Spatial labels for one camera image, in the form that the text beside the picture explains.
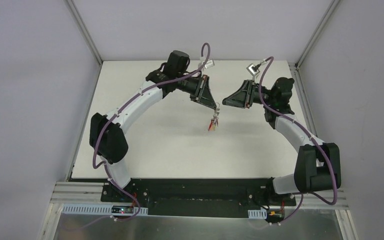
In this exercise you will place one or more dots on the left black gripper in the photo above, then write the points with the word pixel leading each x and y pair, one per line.
pixel 200 88

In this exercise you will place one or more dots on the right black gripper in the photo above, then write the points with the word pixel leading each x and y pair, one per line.
pixel 249 93

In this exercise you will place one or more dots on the keyring with coloured keys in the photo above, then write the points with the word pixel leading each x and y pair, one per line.
pixel 214 121

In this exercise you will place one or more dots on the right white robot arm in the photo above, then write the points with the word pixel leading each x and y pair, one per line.
pixel 317 166

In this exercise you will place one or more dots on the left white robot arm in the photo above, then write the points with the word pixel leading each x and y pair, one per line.
pixel 107 135

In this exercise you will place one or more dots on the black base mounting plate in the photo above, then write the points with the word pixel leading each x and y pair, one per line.
pixel 214 198

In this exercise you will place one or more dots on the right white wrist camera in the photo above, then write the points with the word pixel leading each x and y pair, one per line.
pixel 253 69

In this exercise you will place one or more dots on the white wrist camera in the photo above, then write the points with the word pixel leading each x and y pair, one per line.
pixel 253 69
pixel 206 64

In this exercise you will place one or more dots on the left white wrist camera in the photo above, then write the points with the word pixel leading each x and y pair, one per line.
pixel 206 64

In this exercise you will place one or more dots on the aluminium frame rail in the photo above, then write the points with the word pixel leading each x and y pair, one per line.
pixel 90 193

